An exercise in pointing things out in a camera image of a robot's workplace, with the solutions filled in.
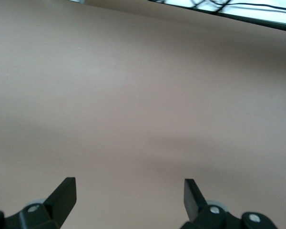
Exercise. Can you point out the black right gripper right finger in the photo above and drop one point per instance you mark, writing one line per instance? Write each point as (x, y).
(205, 218)

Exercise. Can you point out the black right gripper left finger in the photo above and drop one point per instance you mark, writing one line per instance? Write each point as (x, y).
(50, 214)

